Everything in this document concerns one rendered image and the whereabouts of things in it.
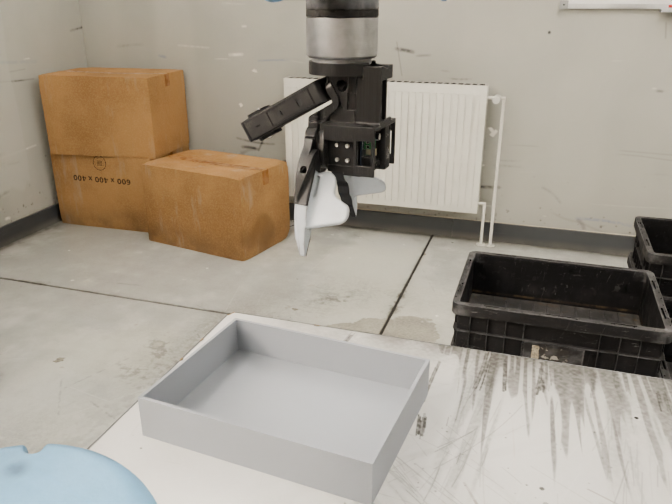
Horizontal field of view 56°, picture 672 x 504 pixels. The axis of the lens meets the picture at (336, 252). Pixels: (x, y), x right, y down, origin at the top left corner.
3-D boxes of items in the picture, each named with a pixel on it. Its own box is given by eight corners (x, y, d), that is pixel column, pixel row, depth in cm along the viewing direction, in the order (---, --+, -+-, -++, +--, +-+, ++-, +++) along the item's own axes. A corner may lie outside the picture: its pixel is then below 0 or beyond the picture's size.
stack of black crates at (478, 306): (437, 484, 141) (451, 303, 125) (456, 408, 168) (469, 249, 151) (632, 527, 130) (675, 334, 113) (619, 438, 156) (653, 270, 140)
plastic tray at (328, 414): (142, 435, 70) (137, 397, 69) (237, 350, 87) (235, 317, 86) (371, 506, 61) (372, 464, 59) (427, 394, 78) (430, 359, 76)
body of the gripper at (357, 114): (372, 185, 67) (374, 65, 62) (298, 176, 70) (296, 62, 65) (394, 168, 73) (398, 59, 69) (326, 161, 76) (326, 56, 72)
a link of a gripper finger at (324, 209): (334, 255, 64) (354, 170, 66) (282, 246, 66) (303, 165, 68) (343, 263, 67) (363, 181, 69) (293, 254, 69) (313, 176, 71)
